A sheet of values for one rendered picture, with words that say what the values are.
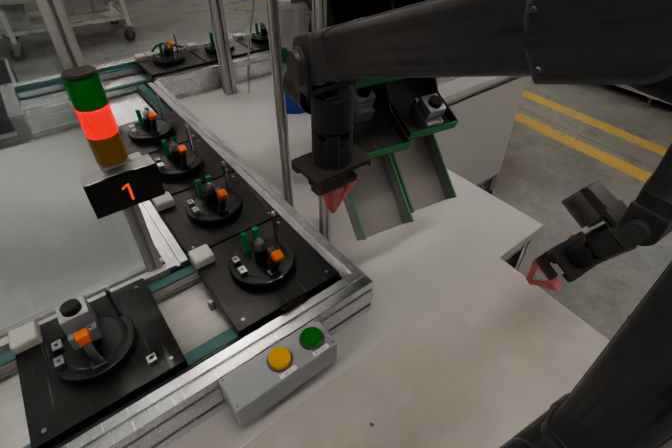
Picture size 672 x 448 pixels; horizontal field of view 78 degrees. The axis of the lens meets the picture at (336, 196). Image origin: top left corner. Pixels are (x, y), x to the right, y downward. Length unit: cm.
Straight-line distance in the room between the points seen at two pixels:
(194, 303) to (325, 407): 35
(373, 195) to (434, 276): 26
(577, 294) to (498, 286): 135
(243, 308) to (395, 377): 33
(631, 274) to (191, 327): 225
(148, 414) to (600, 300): 210
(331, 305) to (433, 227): 46
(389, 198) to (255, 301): 39
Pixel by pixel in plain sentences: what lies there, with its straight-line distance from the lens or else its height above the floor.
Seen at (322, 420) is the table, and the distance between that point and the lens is 87.
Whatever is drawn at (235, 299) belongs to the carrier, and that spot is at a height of 97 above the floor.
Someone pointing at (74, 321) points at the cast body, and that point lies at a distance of 82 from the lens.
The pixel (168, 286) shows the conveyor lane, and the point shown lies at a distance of 99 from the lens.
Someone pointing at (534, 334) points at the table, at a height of 86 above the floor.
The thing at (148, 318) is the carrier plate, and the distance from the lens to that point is 92.
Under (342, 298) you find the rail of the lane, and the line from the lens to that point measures 88.
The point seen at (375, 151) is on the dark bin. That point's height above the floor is 121.
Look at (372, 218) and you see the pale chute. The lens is 97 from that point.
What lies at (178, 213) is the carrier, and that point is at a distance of 113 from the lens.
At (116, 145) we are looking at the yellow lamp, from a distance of 79.
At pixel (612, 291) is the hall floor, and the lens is 253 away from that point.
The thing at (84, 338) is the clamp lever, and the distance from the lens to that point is 80.
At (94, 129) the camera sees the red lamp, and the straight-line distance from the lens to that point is 77.
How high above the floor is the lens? 166
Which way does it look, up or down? 38 degrees down
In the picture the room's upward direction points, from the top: straight up
